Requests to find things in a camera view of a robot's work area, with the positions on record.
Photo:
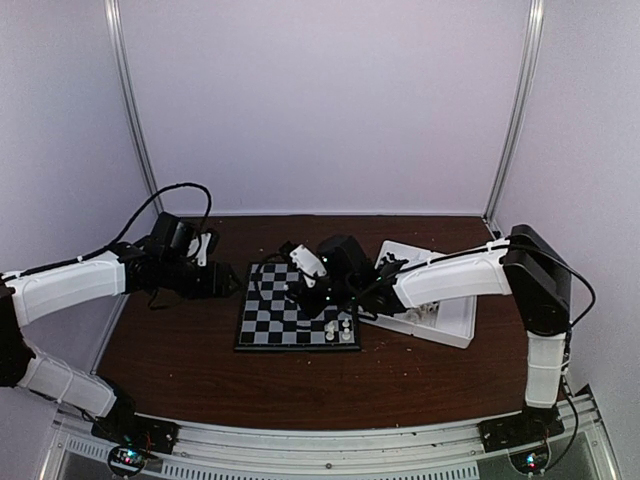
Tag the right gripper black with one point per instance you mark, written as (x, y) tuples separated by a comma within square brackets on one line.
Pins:
[(303, 300)]

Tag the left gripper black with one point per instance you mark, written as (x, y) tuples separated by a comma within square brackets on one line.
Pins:
[(213, 282)]

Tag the black white chessboard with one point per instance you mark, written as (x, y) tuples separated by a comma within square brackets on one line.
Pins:
[(270, 322)]

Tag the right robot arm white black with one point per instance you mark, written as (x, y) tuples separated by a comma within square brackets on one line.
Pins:
[(406, 282)]

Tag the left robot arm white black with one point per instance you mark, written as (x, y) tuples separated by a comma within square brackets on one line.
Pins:
[(120, 270)]

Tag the black chess pieces upper cluster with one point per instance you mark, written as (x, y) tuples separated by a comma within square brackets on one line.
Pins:
[(389, 264)]

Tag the white chess pieces pile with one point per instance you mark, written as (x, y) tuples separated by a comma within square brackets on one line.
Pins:
[(423, 314)]

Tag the left controller board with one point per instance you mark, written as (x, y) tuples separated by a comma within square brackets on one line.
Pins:
[(125, 461)]

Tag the controller board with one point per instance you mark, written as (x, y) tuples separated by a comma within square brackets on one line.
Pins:
[(530, 461), (125, 461)]

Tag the right controller board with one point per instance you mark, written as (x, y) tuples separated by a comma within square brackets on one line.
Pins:
[(530, 461)]

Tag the white plastic tray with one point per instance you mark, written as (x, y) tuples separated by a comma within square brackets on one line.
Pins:
[(448, 322)]

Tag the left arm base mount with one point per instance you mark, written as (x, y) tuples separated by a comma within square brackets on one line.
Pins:
[(124, 426)]

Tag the aluminium front rail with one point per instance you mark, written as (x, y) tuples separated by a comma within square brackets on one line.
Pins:
[(441, 451)]

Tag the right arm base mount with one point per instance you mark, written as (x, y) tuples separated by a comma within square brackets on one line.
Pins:
[(520, 425)]

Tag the left aluminium frame post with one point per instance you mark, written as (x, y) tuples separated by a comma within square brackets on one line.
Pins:
[(117, 38)]

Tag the aluminium frame post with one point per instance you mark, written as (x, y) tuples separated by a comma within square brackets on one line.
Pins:
[(529, 59), (117, 38)]

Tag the right aluminium frame post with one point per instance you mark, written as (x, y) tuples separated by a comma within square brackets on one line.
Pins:
[(529, 59)]

